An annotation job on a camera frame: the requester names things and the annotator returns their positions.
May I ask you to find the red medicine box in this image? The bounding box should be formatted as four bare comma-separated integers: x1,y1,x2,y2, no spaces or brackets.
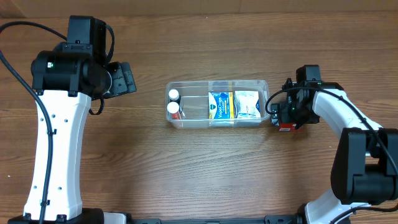
279,123,303,132

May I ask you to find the white blue medicine box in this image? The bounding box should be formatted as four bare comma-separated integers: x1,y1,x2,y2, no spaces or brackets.
234,91,261,119

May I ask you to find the black bottle white cap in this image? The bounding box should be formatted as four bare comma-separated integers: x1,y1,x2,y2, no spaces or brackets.
168,89,181,104

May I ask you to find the orange bottle white cap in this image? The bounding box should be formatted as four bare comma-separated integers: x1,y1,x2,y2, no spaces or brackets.
167,101,185,119

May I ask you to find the blue yellow VapoDrops box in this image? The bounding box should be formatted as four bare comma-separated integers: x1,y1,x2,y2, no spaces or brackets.
208,91,234,119

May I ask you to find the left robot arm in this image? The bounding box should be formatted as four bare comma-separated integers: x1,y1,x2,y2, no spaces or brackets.
11,16,136,223

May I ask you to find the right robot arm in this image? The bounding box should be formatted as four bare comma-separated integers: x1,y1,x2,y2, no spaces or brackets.
264,65,397,223

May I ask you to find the clear plastic container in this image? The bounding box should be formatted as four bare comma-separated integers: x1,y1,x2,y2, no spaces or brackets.
165,80,271,128

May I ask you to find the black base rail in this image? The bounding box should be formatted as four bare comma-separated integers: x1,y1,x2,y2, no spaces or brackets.
102,212,308,224

